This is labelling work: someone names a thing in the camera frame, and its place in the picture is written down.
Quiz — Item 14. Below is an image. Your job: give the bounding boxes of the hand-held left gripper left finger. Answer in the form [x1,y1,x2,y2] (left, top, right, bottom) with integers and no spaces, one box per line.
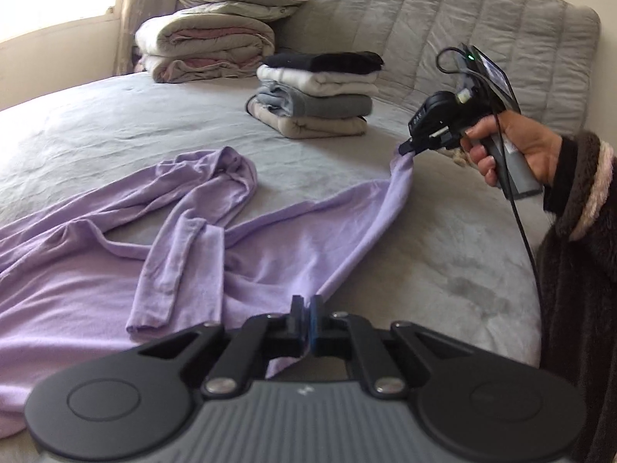
[137,294,309,396]

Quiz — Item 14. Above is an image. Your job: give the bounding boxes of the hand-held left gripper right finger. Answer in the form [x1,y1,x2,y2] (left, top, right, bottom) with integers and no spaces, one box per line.
[308,295,480,397]

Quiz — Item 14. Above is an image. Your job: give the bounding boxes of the purple sweater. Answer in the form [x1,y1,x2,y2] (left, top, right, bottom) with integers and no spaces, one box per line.
[0,147,420,425]

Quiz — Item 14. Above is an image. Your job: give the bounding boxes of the person's right forearm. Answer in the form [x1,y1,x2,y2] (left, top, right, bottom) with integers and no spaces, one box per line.
[533,129,617,463]

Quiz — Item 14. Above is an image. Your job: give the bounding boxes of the person's right hand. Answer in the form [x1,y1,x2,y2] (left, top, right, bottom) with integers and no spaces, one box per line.
[459,110,564,189]

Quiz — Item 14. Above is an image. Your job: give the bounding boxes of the grey folded knit sweater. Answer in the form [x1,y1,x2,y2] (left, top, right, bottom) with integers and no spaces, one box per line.
[255,82,373,119]

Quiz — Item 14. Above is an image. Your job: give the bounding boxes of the beige folded garment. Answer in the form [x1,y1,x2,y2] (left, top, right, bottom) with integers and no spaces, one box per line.
[251,101,368,140]

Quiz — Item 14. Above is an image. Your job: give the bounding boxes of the grey quilted headboard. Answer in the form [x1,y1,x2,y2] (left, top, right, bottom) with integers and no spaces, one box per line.
[248,0,601,155]

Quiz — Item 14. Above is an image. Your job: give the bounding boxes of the grey white pillow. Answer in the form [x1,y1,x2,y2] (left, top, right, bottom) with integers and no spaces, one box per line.
[166,1,300,23]

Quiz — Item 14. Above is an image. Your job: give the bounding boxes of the folded grey pink comforter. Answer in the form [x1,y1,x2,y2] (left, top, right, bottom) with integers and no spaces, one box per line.
[135,12,275,84]

